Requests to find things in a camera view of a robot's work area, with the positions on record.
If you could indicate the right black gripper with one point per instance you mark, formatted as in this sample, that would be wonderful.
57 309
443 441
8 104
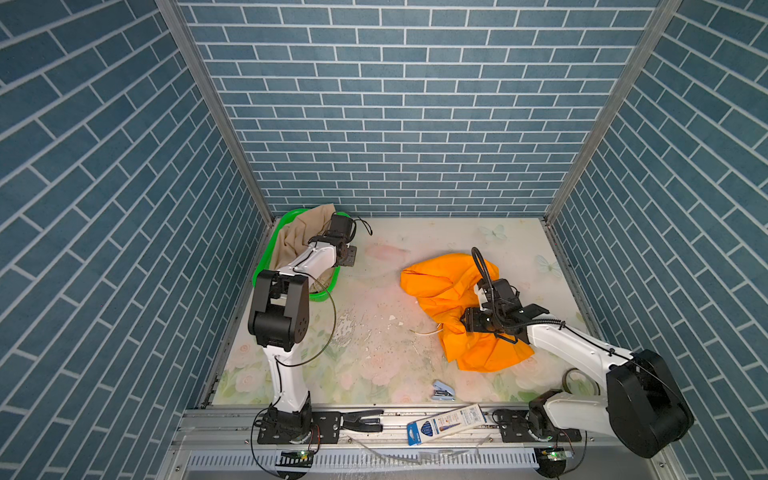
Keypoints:
470 320

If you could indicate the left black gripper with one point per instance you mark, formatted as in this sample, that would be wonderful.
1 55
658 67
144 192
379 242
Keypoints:
350 255

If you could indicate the orange shorts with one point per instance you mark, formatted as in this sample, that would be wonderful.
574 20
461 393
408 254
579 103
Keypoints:
444 289

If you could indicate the green plastic basket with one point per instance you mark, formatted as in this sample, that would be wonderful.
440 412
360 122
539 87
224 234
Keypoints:
264 262

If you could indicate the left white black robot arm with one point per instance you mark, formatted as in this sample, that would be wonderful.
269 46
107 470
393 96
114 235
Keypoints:
279 315

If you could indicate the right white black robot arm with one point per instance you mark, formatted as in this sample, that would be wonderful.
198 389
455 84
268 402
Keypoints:
637 400

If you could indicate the beige shorts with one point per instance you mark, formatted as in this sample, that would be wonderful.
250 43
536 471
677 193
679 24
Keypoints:
300 237

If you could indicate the blue white flat box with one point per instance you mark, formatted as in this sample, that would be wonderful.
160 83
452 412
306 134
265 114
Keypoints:
444 424

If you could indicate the right circuit board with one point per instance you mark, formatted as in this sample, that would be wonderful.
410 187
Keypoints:
552 455

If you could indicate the circuit board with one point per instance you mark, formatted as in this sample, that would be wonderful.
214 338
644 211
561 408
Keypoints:
552 455
294 459

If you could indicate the black pliers tool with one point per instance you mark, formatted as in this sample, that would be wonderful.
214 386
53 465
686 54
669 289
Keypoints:
363 421

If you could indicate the left circuit board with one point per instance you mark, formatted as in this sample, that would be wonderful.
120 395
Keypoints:
294 459

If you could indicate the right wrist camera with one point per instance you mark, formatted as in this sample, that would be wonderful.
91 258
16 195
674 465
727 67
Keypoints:
483 296

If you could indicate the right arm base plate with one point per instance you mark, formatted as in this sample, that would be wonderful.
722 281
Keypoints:
524 426

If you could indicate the white vented cable duct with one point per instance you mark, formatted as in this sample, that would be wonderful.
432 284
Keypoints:
354 460

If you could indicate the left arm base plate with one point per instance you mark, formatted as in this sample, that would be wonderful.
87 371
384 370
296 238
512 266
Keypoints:
275 428

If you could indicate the aluminium front rail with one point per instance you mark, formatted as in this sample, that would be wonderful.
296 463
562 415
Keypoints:
395 442

